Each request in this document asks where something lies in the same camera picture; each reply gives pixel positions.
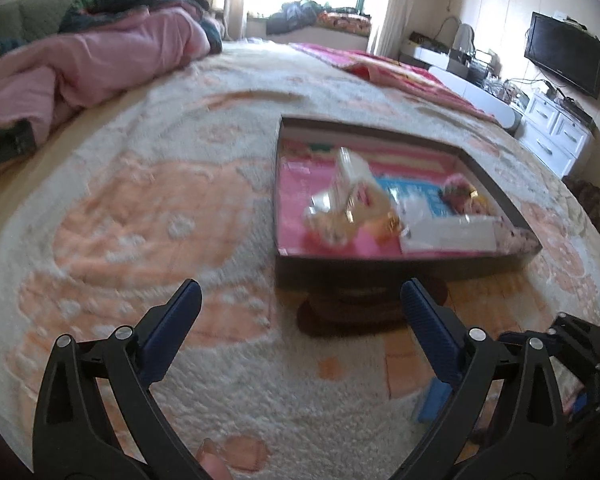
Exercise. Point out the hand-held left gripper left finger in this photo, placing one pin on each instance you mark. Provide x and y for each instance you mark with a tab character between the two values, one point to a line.
172	330

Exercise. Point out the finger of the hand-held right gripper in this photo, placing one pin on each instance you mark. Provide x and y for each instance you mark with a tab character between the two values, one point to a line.
579	332
432	402

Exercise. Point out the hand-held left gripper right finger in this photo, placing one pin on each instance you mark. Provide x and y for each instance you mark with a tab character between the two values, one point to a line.
429	330

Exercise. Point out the clear bag with earring card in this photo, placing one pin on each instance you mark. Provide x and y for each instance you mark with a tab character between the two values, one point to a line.
447	237

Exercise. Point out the small gold ornament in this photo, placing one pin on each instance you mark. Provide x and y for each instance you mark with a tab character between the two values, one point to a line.
389	221

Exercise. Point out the clear plastic packet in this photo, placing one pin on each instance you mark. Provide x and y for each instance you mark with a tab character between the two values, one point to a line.
355	172

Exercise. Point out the dark cardboard box pink lining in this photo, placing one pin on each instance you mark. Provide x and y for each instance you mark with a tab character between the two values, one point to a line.
300	195

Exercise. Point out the pink floral pouch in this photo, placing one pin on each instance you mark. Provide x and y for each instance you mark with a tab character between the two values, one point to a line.
522	240

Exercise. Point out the beige orange plush blanket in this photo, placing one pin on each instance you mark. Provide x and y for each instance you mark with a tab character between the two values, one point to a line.
155	210

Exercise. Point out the dark cloth heap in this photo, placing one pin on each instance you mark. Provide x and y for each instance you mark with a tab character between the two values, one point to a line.
584	200

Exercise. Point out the white drawer cabinet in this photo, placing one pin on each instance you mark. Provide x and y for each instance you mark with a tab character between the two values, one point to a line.
554	130

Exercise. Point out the white bed footboard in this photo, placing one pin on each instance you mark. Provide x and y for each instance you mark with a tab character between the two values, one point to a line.
479	95

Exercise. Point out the green patterned cloth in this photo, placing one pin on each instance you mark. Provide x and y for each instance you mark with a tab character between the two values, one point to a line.
5	147

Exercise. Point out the red patterned blanket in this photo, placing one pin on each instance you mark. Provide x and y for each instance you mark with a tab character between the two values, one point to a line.
394	72

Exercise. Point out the white desk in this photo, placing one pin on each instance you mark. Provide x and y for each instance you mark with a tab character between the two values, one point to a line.
429	57

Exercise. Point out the black flat television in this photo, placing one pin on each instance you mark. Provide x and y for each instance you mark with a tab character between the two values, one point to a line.
564	55

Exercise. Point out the pink quilt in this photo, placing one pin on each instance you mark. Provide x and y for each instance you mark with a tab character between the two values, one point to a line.
105	55

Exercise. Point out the light curtain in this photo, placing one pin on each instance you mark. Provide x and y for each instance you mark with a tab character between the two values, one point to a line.
394	5

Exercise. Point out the dark patterned blanket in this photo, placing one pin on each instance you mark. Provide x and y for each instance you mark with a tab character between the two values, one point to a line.
130	2

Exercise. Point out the pile of clothes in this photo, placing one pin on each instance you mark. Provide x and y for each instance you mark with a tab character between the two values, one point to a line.
305	15

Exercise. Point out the green sofa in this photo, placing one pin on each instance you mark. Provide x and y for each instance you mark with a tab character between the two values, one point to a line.
25	15

